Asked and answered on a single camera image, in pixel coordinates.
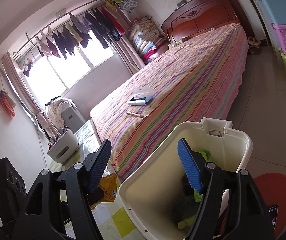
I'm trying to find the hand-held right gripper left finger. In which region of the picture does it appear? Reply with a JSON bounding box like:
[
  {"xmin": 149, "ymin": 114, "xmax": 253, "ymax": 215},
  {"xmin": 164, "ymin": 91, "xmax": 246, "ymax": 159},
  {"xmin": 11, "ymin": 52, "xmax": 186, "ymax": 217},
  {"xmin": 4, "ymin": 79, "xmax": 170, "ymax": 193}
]
[{"xmin": 18, "ymin": 139, "xmax": 112, "ymax": 240}]

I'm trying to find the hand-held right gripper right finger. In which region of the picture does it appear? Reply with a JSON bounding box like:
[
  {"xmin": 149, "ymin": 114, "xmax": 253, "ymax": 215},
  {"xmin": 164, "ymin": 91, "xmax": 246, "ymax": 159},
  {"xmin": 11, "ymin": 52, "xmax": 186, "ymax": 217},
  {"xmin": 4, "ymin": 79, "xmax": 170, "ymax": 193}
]
[{"xmin": 177, "ymin": 138, "xmax": 276, "ymax": 240}]

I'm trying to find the yellow packet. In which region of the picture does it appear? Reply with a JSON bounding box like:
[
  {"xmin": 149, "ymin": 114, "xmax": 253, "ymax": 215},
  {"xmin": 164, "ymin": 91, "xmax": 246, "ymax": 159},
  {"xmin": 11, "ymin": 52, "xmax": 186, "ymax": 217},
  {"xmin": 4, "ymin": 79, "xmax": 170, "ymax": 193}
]
[{"xmin": 90, "ymin": 172, "xmax": 118, "ymax": 209}]

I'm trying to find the cream plastic bin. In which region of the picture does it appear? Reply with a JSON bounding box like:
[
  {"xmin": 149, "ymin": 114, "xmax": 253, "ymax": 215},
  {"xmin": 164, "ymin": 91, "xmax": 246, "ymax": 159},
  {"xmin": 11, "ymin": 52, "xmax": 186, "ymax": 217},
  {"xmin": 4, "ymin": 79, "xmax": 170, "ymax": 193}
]
[{"xmin": 118, "ymin": 117, "xmax": 254, "ymax": 240}]

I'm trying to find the green plush toy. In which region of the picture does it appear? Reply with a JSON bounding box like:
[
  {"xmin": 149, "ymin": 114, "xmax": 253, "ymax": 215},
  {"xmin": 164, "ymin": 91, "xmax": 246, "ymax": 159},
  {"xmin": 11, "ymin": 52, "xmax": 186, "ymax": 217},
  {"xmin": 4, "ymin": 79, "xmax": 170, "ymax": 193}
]
[{"xmin": 171, "ymin": 195, "xmax": 203, "ymax": 230}]

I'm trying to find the white desk organizer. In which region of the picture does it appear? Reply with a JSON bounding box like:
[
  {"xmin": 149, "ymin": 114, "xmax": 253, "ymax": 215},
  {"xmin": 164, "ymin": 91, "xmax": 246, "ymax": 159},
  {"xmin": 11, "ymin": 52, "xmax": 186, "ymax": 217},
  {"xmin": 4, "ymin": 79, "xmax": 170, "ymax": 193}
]
[{"xmin": 47, "ymin": 127, "xmax": 79, "ymax": 165}]

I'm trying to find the checked plastic tablecloth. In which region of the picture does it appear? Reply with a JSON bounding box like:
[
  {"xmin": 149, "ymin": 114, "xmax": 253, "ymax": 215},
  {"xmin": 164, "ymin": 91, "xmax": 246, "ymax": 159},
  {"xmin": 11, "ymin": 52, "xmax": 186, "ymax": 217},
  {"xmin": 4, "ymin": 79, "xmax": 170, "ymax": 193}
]
[{"xmin": 48, "ymin": 120, "xmax": 148, "ymax": 240}]

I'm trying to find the white air cooler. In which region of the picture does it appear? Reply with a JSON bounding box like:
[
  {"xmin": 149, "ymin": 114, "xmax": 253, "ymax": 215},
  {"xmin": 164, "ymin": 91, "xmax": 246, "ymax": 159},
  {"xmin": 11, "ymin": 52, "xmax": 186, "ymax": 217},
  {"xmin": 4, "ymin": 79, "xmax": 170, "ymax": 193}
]
[{"xmin": 60, "ymin": 97, "xmax": 86, "ymax": 128}]

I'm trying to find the white hanging garment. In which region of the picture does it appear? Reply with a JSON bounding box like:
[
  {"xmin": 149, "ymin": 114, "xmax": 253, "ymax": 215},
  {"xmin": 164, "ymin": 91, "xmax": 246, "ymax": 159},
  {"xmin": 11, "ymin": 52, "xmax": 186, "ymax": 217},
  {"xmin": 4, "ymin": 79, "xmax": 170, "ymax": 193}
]
[{"xmin": 35, "ymin": 112, "xmax": 58, "ymax": 140}]

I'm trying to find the polka dot garment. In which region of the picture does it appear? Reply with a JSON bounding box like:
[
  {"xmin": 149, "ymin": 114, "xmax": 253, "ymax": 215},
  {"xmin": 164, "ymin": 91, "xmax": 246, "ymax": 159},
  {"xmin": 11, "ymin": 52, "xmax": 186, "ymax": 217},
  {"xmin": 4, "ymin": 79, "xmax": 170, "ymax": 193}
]
[{"xmin": 45, "ymin": 99, "xmax": 70, "ymax": 130}]

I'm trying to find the orange cloth on hook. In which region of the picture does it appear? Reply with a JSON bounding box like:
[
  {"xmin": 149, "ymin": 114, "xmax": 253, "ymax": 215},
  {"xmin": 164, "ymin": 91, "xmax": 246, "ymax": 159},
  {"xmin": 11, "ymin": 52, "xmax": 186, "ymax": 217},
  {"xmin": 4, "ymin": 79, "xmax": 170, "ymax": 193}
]
[{"xmin": 0, "ymin": 87, "xmax": 16, "ymax": 117}]

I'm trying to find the bed with striped sheet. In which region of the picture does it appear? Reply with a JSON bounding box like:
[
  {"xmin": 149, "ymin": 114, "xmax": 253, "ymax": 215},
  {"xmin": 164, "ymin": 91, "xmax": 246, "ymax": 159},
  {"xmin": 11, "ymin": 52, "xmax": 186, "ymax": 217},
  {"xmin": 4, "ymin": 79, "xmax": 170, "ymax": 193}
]
[{"xmin": 90, "ymin": 22, "xmax": 249, "ymax": 180}]

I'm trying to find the red round stool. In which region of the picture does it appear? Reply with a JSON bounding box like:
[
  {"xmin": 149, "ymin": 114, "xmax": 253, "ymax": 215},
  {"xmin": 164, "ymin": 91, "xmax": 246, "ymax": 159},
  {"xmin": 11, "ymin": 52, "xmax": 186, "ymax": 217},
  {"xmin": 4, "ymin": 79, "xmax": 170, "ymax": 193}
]
[{"xmin": 253, "ymin": 172, "xmax": 286, "ymax": 238}]

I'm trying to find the beige curtain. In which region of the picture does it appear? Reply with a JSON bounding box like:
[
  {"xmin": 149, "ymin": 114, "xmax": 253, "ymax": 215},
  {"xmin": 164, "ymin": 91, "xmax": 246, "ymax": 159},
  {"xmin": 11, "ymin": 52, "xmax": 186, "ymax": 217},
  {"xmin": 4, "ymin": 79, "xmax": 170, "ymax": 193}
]
[
  {"xmin": 113, "ymin": 36, "xmax": 146, "ymax": 74},
  {"xmin": 2, "ymin": 52, "xmax": 46, "ymax": 120}
]

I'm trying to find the black smartphone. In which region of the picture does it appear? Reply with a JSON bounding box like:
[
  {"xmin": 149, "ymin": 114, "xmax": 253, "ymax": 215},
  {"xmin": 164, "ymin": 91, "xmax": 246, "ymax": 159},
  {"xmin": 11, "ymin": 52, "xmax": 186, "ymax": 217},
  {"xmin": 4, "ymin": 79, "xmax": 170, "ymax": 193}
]
[{"xmin": 267, "ymin": 204, "xmax": 279, "ymax": 230}]

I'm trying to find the window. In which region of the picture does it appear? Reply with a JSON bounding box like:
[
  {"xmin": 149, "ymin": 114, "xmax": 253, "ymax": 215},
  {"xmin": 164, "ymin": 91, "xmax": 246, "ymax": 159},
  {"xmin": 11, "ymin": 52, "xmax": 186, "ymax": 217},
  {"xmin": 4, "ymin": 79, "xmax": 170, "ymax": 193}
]
[{"xmin": 23, "ymin": 44, "xmax": 116, "ymax": 105}]

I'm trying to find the green peg hanger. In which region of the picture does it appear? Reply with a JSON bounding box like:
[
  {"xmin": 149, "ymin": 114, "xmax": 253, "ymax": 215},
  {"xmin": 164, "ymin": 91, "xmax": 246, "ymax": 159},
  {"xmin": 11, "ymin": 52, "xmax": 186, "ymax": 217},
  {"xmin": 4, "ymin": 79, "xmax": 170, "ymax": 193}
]
[{"xmin": 12, "ymin": 52, "xmax": 25, "ymax": 64}]

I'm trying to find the floral pillow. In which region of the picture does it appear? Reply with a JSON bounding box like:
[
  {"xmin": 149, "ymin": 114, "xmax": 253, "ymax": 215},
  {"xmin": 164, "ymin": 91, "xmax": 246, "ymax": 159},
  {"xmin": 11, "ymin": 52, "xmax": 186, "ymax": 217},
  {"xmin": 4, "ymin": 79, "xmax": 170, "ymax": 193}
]
[{"xmin": 168, "ymin": 38, "xmax": 189, "ymax": 49}]

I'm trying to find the stack of folded quilts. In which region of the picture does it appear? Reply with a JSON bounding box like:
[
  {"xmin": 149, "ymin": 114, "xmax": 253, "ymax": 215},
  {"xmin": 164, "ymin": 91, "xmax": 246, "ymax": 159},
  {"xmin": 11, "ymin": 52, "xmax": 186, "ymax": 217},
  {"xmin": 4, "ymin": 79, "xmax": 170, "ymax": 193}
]
[{"xmin": 129, "ymin": 16, "xmax": 168, "ymax": 64}]

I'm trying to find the row of hanging clothes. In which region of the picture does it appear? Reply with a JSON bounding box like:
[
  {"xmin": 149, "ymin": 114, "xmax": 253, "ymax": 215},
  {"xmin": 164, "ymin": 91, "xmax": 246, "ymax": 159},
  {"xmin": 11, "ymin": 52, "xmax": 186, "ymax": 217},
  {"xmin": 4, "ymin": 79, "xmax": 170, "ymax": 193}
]
[{"xmin": 22, "ymin": 0, "xmax": 138, "ymax": 78}]

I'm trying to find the wooden headboard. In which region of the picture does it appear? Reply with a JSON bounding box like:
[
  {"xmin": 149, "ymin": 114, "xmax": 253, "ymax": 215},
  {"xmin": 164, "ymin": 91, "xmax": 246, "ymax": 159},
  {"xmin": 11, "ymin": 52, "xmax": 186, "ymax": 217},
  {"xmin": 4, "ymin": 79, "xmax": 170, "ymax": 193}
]
[{"xmin": 161, "ymin": 0, "xmax": 241, "ymax": 44}]

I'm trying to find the floral hanging cloth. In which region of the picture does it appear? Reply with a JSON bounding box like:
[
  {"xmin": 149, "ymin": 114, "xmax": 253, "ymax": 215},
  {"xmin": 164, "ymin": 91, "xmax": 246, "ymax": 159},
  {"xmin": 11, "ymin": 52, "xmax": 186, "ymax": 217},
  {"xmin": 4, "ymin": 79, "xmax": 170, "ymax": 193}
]
[{"xmin": 119, "ymin": 0, "xmax": 139, "ymax": 13}]

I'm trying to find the metal clothes rail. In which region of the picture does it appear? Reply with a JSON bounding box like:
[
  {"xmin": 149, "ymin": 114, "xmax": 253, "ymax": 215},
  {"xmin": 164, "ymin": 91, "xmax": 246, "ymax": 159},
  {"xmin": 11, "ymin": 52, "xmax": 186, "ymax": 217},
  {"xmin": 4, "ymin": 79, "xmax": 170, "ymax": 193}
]
[{"xmin": 15, "ymin": 0, "xmax": 108, "ymax": 54}]

